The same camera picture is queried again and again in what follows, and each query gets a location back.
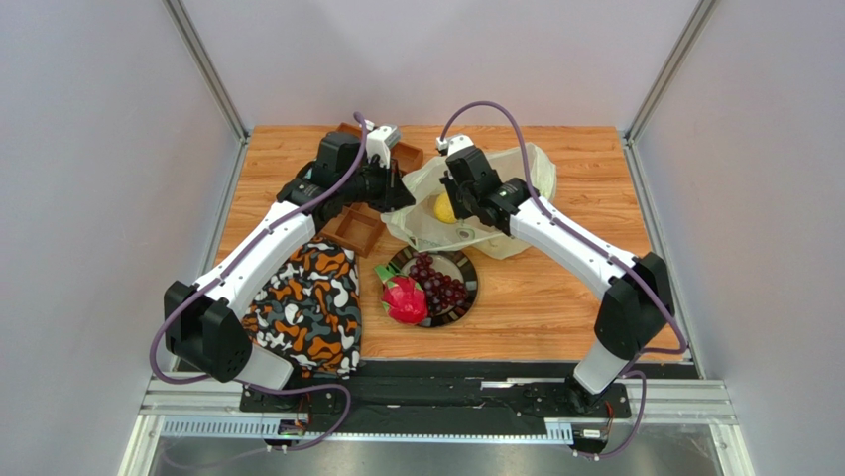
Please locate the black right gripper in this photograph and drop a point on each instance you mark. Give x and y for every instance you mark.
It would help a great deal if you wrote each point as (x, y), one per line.
(464, 200)

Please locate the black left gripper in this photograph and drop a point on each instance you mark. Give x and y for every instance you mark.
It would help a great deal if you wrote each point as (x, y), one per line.
(395, 196)

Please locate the translucent plastic bag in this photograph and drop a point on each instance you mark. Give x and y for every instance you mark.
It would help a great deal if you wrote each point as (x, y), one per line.
(419, 226)

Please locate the yellow lemon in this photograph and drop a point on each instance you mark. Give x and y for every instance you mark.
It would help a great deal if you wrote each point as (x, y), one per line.
(443, 210)

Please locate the dark red grape bunch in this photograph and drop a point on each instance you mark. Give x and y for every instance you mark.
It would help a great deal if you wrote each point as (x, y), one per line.
(442, 292)

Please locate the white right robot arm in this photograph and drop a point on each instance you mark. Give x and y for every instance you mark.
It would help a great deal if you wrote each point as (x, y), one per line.
(634, 292)

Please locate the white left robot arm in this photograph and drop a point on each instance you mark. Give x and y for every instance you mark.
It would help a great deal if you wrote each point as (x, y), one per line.
(203, 320)

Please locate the wooden compartment tray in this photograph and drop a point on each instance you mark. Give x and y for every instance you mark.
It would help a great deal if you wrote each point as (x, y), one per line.
(358, 227)

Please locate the black round plate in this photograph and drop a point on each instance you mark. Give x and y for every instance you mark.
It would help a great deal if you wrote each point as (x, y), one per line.
(454, 263)

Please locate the red dragon fruit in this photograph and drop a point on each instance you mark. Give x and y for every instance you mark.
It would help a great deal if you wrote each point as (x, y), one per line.
(403, 298)

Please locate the camouflage patterned cloth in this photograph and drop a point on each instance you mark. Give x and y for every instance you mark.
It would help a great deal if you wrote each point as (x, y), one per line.
(309, 312)

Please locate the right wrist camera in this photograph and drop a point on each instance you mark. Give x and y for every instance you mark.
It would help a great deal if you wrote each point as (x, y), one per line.
(449, 145)

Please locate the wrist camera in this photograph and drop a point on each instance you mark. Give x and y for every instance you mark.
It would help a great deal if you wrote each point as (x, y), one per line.
(449, 145)
(380, 141)

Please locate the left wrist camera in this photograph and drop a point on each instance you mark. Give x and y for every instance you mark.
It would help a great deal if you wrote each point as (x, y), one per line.
(380, 141)

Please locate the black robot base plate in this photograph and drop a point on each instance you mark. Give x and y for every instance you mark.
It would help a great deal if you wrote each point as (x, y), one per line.
(444, 398)

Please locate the aluminium frame rail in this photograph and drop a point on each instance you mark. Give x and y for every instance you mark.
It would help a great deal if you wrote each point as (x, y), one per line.
(683, 424)

